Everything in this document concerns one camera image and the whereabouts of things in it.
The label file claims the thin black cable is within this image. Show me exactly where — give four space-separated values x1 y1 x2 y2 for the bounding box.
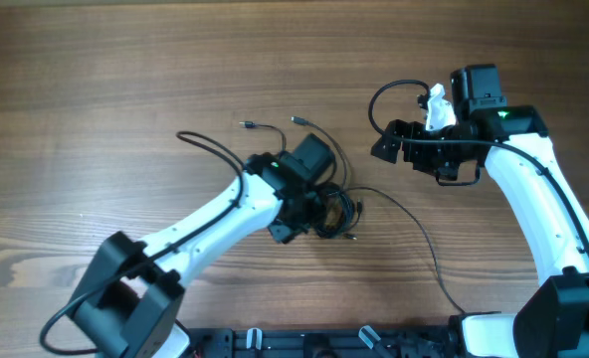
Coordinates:
346 186 468 315

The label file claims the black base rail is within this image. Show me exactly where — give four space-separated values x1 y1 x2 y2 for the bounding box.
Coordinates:
181 326 462 358

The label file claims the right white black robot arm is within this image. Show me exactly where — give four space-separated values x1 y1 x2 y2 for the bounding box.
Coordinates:
371 64 589 357

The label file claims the black cable bundle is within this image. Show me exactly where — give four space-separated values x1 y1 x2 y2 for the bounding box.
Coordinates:
238 115 365 242

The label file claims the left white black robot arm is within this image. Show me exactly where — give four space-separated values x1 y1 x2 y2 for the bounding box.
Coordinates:
68 134 334 358

